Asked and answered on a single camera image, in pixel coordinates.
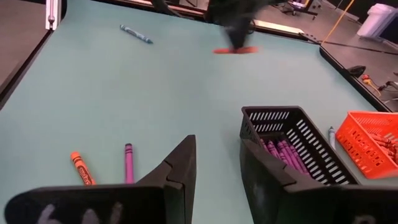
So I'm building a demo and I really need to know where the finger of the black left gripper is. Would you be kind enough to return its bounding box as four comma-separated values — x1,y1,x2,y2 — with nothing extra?
238,26,252,50
224,26,239,50

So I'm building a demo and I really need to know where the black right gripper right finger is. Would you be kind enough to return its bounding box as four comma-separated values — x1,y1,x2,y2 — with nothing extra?
241,139,324,224

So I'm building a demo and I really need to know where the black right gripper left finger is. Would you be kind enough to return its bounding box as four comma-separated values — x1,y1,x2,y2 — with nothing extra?
136,135,197,224

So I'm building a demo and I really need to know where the orange crayon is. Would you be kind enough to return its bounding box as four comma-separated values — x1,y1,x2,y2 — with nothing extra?
70,151,98,187
385,149,398,165
213,45,259,55
377,139,398,156
369,132,393,146

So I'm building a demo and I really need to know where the black slotted plastic basket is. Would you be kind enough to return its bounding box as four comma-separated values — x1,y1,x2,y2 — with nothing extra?
239,105,361,187

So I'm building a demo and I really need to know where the blue violet crayon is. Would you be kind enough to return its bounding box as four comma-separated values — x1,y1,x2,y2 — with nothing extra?
119,24,154,45

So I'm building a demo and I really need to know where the green table mat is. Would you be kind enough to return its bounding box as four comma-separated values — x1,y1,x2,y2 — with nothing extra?
0,0,391,224

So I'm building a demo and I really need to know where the orange slotted plastic basket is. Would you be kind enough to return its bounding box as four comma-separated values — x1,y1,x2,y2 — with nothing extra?
335,110,398,180

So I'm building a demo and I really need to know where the white waste bin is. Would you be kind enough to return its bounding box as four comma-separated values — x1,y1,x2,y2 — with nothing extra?
356,2,398,40

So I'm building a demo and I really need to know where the yellow power cable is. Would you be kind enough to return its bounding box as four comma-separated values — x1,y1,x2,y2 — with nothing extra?
321,0,356,44

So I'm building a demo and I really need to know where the orange plug cable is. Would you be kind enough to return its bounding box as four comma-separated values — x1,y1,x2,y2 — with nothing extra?
361,73,398,105

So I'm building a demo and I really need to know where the silver aluminium frame post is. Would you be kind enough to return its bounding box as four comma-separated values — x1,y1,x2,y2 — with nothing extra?
45,0,62,31

